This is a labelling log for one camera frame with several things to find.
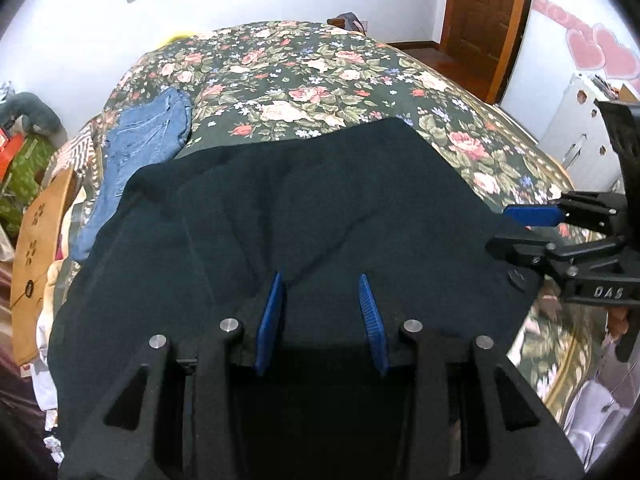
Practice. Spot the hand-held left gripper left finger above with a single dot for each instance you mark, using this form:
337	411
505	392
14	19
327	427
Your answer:
270	320

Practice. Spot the dark floral blanket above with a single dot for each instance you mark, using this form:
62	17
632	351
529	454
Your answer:
310	85

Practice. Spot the blue denim shorts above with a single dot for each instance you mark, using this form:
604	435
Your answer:
145	130

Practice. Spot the orange box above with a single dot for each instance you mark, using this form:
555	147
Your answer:
10	152

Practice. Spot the black pants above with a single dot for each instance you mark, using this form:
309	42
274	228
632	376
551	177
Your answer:
300	200

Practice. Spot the person's right hand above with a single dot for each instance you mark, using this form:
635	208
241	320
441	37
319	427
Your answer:
617	322

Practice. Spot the striped cloth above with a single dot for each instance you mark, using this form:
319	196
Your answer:
80	145

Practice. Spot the white plastic cabinet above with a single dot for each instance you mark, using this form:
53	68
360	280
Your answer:
575	125

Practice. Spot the brown wooden door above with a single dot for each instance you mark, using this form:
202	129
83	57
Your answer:
480	10

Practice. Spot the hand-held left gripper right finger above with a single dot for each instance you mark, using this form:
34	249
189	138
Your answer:
372	320

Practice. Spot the grey backpack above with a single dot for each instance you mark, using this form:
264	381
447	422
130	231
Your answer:
350	22

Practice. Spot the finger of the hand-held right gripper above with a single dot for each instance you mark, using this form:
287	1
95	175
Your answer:
530	214
520	247

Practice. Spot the white heart-print wardrobe door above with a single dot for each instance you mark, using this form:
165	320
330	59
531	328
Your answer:
560	15

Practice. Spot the green storage box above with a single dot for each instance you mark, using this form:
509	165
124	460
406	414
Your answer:
30	160

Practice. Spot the wooden lap table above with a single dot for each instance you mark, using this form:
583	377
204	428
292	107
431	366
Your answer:
42	240

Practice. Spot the grey plush pillow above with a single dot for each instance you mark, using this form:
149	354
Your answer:
35	110

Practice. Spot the white cloth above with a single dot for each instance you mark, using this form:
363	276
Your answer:
600	410

